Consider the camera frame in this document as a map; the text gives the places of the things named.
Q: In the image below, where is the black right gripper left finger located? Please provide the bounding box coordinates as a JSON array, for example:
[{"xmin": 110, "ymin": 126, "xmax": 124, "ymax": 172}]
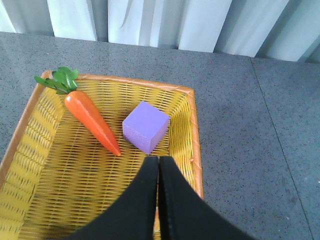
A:
[{"xmin": 64, "ymin": 156, "xmax": 159, "ymax": 240}]

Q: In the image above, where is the orange toy carrot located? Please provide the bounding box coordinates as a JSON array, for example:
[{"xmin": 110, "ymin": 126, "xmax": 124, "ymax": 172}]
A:
[{"xmin": 34, "ymin": 66, "xmax": 121, "ymax": 156}]

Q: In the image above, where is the yellow wicker basket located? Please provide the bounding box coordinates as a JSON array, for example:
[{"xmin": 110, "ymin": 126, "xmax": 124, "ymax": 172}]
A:
[{"xmin": 0, "ymin": 74, "xmax": 204, "ymax": 240}]

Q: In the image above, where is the grey pleated curtain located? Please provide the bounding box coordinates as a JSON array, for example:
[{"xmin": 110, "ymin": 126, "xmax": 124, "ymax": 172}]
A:
[{"xmin": 0, "ymin": 0, "xmax": 320, "ymax": 63}]

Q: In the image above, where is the purple foam cube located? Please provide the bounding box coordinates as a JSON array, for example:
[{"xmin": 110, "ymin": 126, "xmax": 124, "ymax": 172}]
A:
[{"xmin": 122, "ymin": 101, "xmax": 170, "ymax": 155}]

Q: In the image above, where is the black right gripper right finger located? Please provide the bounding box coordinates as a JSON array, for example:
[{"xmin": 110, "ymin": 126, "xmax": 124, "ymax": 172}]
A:
[{"xmin": 158, "ymin": 156, "xmax": 253, "ymax": 240}]

